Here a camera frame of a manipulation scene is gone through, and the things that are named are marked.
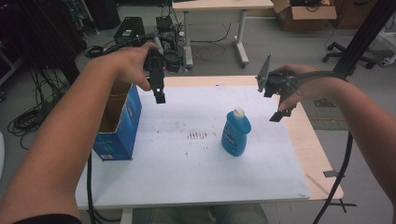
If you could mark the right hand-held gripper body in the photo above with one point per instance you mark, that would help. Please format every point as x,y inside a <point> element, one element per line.
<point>277,82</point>

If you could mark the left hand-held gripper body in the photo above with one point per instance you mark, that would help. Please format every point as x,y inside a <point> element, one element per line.
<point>156,71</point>

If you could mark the blue detergent bottle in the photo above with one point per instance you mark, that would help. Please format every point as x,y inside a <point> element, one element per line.
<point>235,133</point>

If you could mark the blue cardboard box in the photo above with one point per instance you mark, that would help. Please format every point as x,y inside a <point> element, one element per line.
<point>124,124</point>

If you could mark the person's left hand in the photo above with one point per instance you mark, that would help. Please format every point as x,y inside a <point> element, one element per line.
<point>127,63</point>

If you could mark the person's right hand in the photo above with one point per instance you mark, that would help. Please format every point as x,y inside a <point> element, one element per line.
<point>311,84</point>

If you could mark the white power strip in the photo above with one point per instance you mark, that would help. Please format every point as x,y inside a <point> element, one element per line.
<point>188,57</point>

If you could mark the black electronics box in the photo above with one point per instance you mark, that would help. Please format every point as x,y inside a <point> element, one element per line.
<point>129,29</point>

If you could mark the open brown cardboard box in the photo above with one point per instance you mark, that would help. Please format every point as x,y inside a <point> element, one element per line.
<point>303,14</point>

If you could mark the black office chair base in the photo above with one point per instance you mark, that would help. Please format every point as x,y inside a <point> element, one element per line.
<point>345,56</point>

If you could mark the black tape strip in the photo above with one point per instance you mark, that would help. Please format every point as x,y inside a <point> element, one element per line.
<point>330,174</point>

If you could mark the white desk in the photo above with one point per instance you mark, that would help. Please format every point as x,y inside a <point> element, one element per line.
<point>224,12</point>

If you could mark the black metal stand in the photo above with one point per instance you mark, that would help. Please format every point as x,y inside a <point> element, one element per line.
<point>364,34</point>

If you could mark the person's black sleeve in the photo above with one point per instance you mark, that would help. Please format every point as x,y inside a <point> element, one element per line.
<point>49,219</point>

